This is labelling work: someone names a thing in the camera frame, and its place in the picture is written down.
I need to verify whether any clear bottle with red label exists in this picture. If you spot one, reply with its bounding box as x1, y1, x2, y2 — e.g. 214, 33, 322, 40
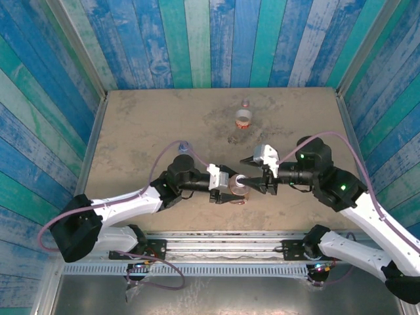
234, 98, 253, 131

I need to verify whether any aluminium corner post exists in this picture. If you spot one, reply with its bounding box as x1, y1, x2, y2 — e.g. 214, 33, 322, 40
45, 0, 108, 99
336, 0, 401, 98

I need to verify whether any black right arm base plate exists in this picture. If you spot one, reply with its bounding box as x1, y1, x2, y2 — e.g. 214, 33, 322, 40
281, 239, 344, 262

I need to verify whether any clear blue-tinted plastic bottle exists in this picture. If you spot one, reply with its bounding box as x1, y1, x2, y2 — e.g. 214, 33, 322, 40
177, 140, 193, 157

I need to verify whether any grey slotted cable duct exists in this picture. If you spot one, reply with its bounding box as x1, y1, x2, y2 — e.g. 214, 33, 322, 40
62, 264, 309, 276

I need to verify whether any amber bottle red gold label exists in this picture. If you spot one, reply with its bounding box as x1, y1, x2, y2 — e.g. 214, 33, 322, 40
228, 173, 252, 206

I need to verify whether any aluminium table side rail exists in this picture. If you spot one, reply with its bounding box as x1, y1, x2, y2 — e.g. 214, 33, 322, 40
336, 94, 388, 237
62, 96, 109, 236

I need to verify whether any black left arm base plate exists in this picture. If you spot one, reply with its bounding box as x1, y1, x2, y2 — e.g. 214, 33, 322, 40
108, 238, 167, 261

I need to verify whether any circuit board with lights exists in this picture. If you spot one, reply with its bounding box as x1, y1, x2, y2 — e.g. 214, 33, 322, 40
126, 261, 158, 273
308, 262, 335, 273

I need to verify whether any aluminium front mounting rail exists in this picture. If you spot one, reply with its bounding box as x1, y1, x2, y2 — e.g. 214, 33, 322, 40
51, 231, 362, 263

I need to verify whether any steel sheet tray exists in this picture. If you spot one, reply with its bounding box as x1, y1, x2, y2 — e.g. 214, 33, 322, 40
49, 274, 404, 315

